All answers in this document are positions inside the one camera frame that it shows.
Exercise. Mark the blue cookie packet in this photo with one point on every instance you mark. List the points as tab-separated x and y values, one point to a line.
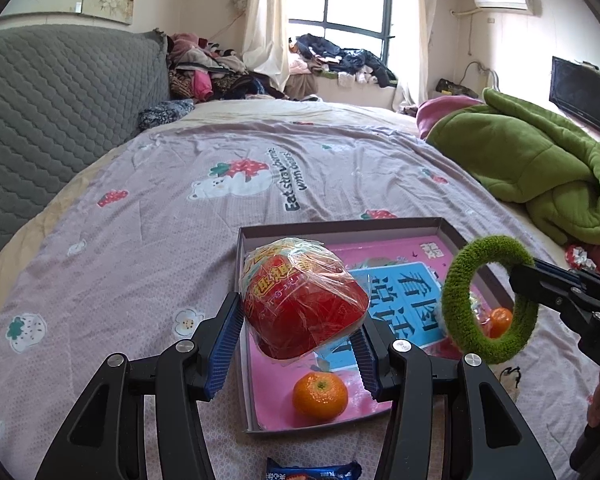
310	472

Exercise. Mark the dark clothes on windowsill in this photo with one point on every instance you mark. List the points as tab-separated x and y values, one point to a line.
340	57

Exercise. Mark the small red snack packet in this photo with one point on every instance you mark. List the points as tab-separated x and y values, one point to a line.
480	310

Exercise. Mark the large red snack packet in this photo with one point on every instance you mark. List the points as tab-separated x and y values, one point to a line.
305	305

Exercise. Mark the grey shallow cardboard box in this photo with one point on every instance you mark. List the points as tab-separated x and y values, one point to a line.
330	230

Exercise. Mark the dark bag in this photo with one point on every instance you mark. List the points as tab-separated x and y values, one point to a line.
457	87

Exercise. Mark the grey quilted headboard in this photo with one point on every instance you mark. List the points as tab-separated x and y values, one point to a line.
50	120

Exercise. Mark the pile of mixed clothes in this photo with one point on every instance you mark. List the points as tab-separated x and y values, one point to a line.
215	67

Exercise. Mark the red candy wrapper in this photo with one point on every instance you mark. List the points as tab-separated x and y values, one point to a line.
580	256

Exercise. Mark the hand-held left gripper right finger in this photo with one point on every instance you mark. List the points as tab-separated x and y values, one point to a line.
365	362

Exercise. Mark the person's right hand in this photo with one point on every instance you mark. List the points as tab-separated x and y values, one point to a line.
599	395

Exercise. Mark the cream fabric scrunchie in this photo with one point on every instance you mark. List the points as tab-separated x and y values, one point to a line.
505	385

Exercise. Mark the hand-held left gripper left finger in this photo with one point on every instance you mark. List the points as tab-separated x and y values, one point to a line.
225	345

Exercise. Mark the pink pillow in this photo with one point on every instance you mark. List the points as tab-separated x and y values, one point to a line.
445	110

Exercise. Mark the green fleece blanket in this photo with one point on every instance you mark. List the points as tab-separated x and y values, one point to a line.
530	160

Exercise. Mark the dark blue patterned cloth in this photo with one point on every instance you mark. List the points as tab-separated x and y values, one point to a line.
165	114

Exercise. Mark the white air conditioner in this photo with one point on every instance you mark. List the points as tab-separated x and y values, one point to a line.
502	0

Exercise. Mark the black flat television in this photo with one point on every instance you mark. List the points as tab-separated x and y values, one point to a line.
582	92

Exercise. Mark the orange mandarin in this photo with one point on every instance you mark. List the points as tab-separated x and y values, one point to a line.
320	395
500	321

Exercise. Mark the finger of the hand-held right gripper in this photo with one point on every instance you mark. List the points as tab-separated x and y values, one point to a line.
535	287
555	266

